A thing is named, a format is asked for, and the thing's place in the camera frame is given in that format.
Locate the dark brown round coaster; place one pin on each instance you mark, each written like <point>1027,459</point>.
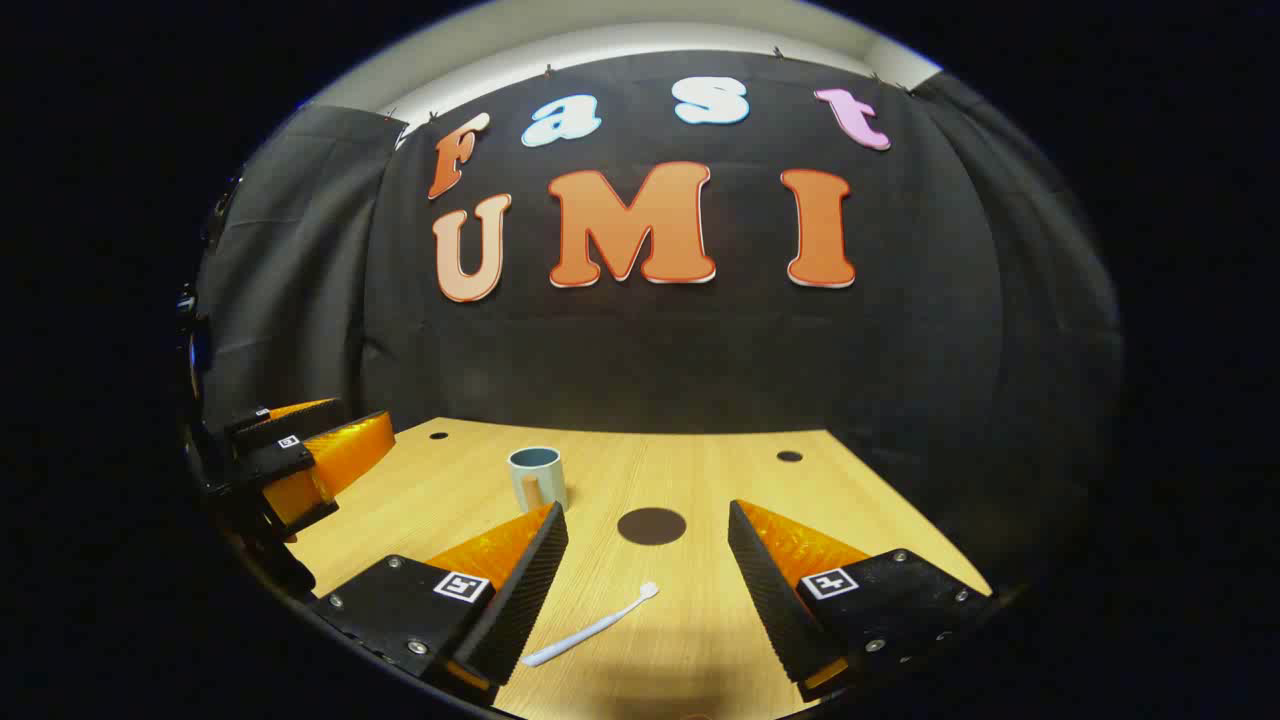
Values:
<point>652,526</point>

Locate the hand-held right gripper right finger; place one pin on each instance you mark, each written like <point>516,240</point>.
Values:
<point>775,600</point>

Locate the white toothbrush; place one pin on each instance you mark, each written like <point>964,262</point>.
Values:
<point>590,630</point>

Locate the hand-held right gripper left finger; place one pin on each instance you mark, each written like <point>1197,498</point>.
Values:
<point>520,590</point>

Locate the light wooden desktop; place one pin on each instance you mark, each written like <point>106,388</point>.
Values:
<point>650,470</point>

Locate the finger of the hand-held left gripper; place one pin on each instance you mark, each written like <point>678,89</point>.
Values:
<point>340,455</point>
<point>290,420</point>

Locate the black backdrop cloth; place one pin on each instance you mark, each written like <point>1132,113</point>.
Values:
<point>700,350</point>

